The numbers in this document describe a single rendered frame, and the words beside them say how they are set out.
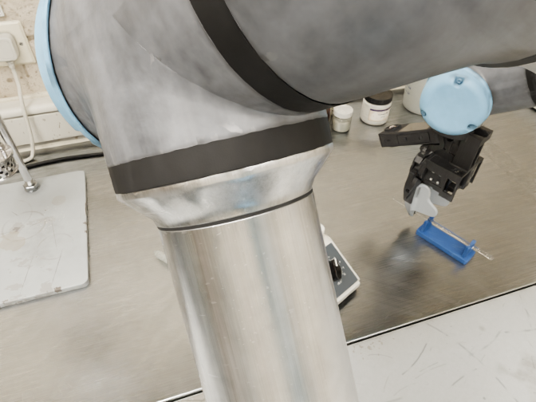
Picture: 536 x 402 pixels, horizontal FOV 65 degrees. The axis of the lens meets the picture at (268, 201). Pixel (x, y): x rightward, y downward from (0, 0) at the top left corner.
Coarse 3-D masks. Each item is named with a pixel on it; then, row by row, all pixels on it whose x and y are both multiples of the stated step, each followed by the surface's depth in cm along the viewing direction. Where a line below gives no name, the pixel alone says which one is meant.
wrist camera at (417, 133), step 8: (384, 128) 72; (392, 128) 71; (400, 128) 70; (408, 128) 69; (416, 128) 67; (424, 128) 66; (384, 136) 71; (392, 136) 70; (400, 136) 69; (408, 136) 68; (416, 136) 67; (424, 136) 66; (432, 136) 65; (384, 144) 72; (392, 144) 71; (400, 144) 70; (408, 144) 69; (416, 144) 68
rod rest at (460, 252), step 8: (424, 224) 75; (416, 232) 77; (424, 232) 76; (432, 232) 76; (440, 232) 76; (432, 240) 75; (440, 240) 75; (448, 240) 75; (456, 240) 75; (472, 240) 72; (440, 248) 75; (448, 248) 74; (456, 248) 74; (464, 248) 74; (456, 256) 73; (464, 256) 72; (472, 256) 73; (464, 264) 72
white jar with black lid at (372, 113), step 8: (376, 96) 99; (384, 96) 99; (392, 96) 99; (368, 104) 100; (376, 104) 99; (384, 104) 99; (368, 112) 101; (376, 112) 100; (384, 112) 101; (368, 120) 102; (376, 120) 102; (384, 120) 103
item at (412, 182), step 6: (414, 168) 69; (408, 174) 69; (414, 174) 68; (408, 180) 69; (414, 180) 69; (420, 180) 70; (408, 186) 70; (414, 186) 69; (408, 192) 70; (414, 192) 71; (408, 198) 72
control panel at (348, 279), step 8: (328, 248) 66; (328, 256) 66; (336, 256) 66; (344, 264) 66; (344, 272) 66; (352, 272) 66; (344, 280) 65; (352, 280) 66; (336, 288) 64; (344, 288) 65; (336, 296) 64
